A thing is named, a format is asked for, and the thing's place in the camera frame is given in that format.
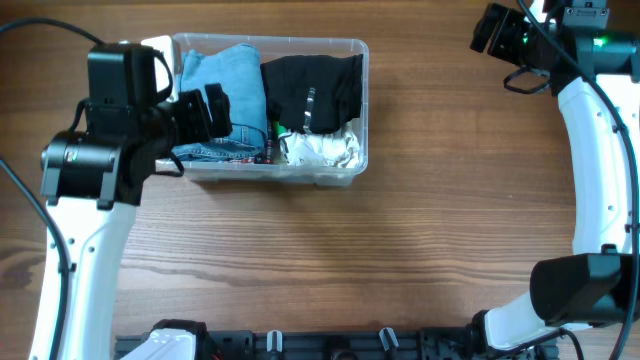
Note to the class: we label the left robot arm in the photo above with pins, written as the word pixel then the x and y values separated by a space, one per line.
pixel 92 183

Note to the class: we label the clear plastic storage container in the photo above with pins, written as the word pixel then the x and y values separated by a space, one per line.
pixel 271 48

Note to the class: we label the black garment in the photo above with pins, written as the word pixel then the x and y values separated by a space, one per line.
pixel 313 94

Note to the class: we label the plaid shirt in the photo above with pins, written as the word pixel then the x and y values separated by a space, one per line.
pixel 266 156

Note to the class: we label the blue denim cloth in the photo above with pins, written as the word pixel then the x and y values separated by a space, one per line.
pixel 236 72

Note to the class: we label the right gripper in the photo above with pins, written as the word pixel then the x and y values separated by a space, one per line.
pixel 510 23

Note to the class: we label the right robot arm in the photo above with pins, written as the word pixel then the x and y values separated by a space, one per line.
pixel 593 72

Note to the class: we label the white t-shirt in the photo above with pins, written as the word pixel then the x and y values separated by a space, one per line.
pixel 340 149

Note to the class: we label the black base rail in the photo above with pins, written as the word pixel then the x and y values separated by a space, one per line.
pixel 426 344

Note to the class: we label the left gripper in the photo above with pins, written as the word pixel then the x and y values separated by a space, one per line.
pixel 200 126

